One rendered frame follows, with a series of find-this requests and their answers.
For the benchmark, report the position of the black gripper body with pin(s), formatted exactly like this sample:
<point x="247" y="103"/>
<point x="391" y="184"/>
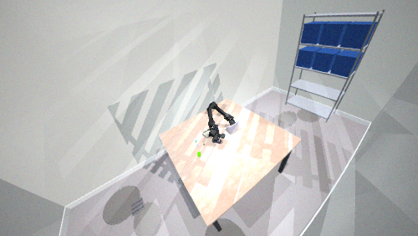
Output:
<point x="221" y="135"/>

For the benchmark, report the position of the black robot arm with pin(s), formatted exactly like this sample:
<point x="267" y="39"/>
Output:
<point x="211" y="123"/>

